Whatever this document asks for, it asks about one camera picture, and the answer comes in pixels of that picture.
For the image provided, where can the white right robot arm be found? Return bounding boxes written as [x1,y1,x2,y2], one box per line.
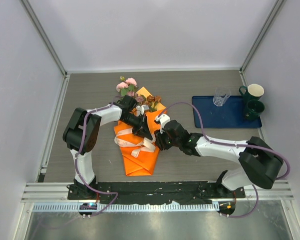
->
[154,119,284,198]

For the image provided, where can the cream printed ribbon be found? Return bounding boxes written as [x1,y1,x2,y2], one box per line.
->
[114,128,156,158]

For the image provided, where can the blue plastic tray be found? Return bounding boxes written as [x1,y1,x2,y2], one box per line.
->
[192,96,262,129]

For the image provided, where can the pink fake flower stem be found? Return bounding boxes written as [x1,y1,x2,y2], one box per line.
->
[116,76,138,98]
[126,91,146,105]

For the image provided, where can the orange fake flower stem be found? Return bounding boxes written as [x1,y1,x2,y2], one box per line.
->
[144,95,161,112]

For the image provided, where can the dark green mug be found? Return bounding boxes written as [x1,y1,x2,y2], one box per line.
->
[243,99,265,121]

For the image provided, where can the green mug white interior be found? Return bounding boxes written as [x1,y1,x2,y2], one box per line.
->
[239,84,265,104]

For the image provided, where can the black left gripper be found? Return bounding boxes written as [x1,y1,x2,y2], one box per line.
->
[121,113,152,141]

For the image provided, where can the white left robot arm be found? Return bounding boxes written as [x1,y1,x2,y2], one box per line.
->
[62,95,154,200]

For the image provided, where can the clear plastic cup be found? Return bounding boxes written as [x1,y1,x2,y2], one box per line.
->
[213,87,231,107]

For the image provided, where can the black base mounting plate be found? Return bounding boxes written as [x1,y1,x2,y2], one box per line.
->
[67,181,246,205]

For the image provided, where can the orange wrapping paper sheet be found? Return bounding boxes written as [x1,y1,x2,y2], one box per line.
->
[113,86,167,177]

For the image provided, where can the aluminium front rail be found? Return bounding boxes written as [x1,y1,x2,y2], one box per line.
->
[21,180,294,213]

